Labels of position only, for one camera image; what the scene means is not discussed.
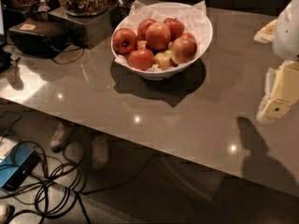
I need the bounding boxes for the red apple back right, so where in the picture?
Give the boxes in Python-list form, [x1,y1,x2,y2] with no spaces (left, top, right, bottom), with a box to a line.
[164,18,185,40]

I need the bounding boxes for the right white shoe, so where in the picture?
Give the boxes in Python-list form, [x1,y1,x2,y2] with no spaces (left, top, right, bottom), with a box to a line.
[92,134,108,171]

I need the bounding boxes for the white shoe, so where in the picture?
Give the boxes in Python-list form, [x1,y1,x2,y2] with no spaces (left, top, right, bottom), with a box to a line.
[50,122,73,153]
[92,134,108,171]

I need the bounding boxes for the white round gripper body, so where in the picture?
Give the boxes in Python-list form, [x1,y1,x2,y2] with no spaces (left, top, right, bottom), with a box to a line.
[273,0,299,61]

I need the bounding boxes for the yellow-green apple front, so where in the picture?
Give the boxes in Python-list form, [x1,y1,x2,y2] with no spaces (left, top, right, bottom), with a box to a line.
[154,49,174,70]

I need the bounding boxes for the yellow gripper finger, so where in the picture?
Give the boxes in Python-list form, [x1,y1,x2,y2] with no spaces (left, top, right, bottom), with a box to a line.
[256,61,299,123]
[254,20,277,44]

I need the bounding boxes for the red apple back left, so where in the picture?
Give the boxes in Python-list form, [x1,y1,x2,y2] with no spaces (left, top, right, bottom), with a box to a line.
[137,18,156,40]

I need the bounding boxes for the left white shoe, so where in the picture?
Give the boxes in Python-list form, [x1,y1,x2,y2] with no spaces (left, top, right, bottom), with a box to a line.
[50,122,73,153]

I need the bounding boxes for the black device with label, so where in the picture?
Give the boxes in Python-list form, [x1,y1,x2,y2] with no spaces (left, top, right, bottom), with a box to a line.
[8,19,69,58]

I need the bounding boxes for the red apple centre top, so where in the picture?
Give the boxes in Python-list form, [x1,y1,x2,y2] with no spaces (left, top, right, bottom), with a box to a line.
[146,22,171,50]

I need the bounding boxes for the red apple front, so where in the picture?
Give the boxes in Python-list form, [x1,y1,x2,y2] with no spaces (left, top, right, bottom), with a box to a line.
[128,49,154,71]

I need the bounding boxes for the dark square stand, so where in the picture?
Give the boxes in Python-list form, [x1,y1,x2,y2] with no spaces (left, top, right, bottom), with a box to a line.
[49,7,113,49]

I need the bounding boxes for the black floor cables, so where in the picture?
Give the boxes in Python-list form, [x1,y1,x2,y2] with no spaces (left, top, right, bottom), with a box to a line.
[0,110,93,224]

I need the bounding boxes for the blue box on floor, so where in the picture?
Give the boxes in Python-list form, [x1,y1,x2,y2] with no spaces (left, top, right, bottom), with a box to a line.
[0,144,40,191]

